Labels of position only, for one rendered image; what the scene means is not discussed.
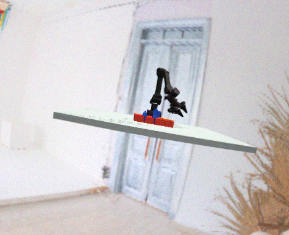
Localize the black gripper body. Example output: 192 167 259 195
171 98 186 114

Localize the red flat deck plate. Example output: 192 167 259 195
133 111 174 128

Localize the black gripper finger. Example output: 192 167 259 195
175 109 184 117
180 105 188 113

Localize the blue micro servo with orange cable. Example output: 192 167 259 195
152 108 165 119

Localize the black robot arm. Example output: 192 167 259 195
150 67 180 111

